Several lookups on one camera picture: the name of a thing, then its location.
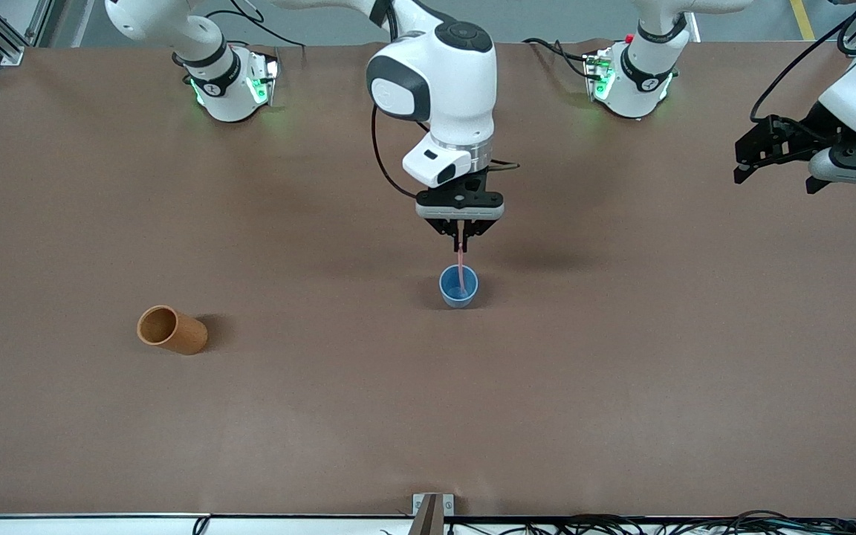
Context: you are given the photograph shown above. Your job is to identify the blue cup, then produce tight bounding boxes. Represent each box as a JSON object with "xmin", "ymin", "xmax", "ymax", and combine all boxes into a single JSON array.
[{"xmin": 438, "ymin": 265, "xmax": 479, "ymax": 310}]

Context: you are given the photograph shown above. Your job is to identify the orange cylindrical cup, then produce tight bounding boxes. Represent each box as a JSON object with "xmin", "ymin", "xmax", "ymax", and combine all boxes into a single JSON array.
[{"xmin": 137, "ymin": 305, "xmax": 209, "ymax": 356}]

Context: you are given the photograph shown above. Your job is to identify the brown table mat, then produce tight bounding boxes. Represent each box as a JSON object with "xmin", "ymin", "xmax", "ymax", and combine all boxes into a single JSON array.
[{"xmin": 0, "ymin": 39, "xmax": 856, "ymax": 519}]

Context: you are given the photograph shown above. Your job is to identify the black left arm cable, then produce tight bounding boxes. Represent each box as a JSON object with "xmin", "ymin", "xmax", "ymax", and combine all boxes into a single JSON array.
[{"xmin": 750, "ymin": 0, "xmax": 856, "ymax": 123}]

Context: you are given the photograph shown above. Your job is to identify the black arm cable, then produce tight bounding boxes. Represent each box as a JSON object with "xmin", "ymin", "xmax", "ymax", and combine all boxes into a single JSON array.
[
  {"xmin": 750, "ymin": 0, "xmax": 856, "ymax": 123},
  {"xmin": 371, "ymin": 100, "xmax": 421, "ymax": 200}
]

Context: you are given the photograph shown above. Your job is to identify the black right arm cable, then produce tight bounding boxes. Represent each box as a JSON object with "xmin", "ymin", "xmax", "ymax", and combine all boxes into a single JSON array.
[{"xmin": 371, "ymin": 100, "xmax": 421, "ymax": 200}]

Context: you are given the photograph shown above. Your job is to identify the black base cable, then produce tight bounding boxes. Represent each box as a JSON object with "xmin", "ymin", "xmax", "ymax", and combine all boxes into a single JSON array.
[
  {"xmin": 522, "ymin": 36, "xmax": 596, "ymax": 81},
  {"xmin": 204, "ymin": 7, "xmax": 307, "ymax": 51}
]

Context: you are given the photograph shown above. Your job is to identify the metal bracket with post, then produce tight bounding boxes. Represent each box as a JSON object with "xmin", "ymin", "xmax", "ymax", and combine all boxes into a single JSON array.
[{"xmin": 412, "ymin": 493, "xmax": 455, "ymax": 535}]

